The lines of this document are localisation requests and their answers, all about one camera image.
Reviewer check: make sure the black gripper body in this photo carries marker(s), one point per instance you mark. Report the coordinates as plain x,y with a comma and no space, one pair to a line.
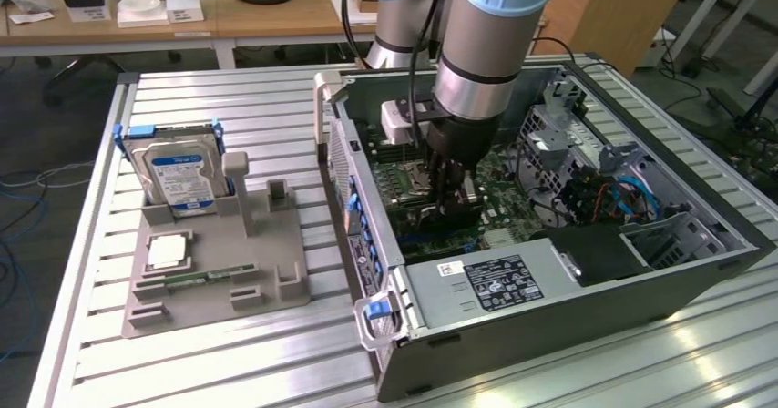
465,139

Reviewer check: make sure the green graphics card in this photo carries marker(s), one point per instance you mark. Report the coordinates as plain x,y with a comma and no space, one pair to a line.
444,223

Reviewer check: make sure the metal CPU socket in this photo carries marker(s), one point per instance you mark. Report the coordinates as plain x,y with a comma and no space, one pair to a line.
420,176

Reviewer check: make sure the green motherboard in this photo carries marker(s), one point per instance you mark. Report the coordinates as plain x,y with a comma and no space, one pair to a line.
505,189

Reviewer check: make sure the grey metal disk bay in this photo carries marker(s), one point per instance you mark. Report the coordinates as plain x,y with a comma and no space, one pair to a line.
548,153

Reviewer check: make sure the grey power supply unit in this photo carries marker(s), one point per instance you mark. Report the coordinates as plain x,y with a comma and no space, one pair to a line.
438,298

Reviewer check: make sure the blue case latch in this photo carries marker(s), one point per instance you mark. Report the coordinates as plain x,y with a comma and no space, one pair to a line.
377,311

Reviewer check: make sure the black open PC case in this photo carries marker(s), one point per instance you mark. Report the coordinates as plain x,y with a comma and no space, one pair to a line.
548,335

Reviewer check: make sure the white paper stack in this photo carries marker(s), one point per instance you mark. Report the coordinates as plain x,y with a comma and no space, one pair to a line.
336,7

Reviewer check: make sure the wooden cabinet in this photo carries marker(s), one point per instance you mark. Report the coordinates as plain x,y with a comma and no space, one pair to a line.
620,12

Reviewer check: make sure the wooden desk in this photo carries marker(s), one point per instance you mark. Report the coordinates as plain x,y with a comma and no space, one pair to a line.
274,16

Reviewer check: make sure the hard disk in blue caddy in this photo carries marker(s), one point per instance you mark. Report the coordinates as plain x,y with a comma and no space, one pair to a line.
177,171

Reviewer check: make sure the green RAM stick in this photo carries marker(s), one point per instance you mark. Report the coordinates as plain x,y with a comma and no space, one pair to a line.
201,278

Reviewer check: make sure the grey parts rack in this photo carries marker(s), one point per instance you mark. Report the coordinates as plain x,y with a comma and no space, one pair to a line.
208,298

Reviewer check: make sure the silver CPU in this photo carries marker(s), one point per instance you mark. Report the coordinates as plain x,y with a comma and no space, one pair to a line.
166,251

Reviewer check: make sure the white labelled box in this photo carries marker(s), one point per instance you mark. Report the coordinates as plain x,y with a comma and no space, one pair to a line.
182,9

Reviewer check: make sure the white box with round dish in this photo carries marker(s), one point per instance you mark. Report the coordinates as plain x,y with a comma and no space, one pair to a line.
144,9

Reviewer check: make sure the black and white box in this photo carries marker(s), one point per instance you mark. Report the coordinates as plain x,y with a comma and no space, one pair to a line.
86,9

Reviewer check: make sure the white paper slip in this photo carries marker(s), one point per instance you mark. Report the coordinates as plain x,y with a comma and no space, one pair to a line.
31,17

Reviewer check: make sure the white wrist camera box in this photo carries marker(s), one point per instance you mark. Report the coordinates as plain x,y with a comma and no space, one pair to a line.
398,123

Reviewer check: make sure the black plastic air duct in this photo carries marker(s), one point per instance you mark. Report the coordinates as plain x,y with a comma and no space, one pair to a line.
591,253

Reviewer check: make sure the white desk frame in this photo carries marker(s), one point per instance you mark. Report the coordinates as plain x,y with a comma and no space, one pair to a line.
691,34

